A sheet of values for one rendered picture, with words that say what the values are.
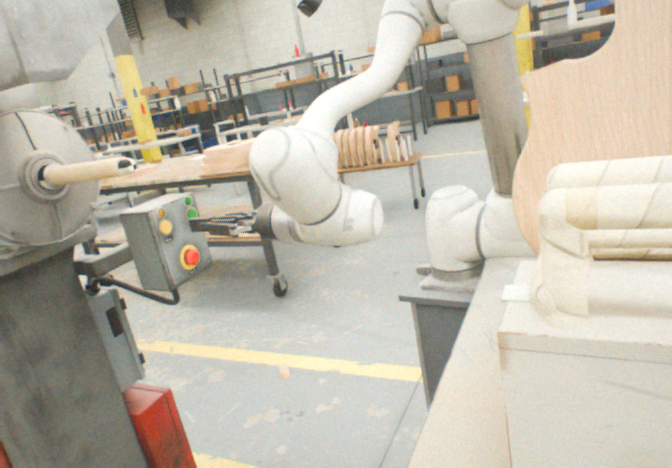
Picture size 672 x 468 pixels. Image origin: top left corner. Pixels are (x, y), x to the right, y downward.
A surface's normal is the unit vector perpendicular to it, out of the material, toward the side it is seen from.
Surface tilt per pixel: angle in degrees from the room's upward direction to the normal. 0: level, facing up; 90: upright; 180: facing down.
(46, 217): 97
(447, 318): 90
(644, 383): 90
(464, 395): 0
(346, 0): 90
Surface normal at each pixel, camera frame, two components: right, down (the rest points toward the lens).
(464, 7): -0.53, 0.60
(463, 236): -0.57, 0.23
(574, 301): 0.02, 0.28
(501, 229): -0.69, 0.42
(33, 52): 0.89, -0.04
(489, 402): -0.18, -0.94
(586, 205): -0.48, -0.11
